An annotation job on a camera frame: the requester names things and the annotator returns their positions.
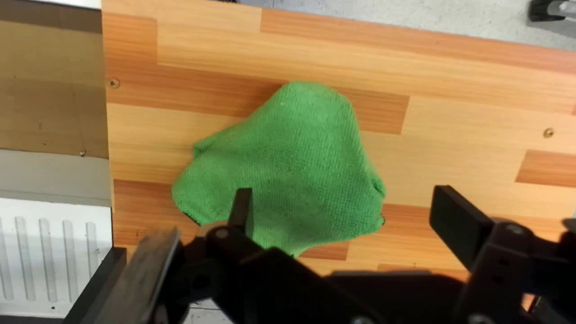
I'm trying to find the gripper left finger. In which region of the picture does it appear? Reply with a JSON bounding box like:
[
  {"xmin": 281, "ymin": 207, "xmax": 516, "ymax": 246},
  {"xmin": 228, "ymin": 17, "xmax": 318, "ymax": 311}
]
[{"xmin": 63, "ymin": 188, "xmax": 360, "ymax": 324}]

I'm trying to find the white ribbed panel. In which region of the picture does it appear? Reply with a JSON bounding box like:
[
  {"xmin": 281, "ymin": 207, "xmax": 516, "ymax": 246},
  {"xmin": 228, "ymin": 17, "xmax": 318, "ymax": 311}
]
[{"xmin": 0, "ymin": 150, "xmax": 114, "ymax": 318}]

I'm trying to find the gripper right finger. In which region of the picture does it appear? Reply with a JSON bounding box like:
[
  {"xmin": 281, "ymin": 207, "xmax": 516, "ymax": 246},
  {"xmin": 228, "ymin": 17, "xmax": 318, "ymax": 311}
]
[{"xmin": 429, "ymin": 185, "xmax": 576, "ymax": 324}]

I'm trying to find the green towel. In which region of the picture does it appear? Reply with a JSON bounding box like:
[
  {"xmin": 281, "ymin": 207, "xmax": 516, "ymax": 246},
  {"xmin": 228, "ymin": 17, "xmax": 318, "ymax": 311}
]
[{"xmin": 171, "ymin": 81, "xmax": 387, "ymax": 258}]

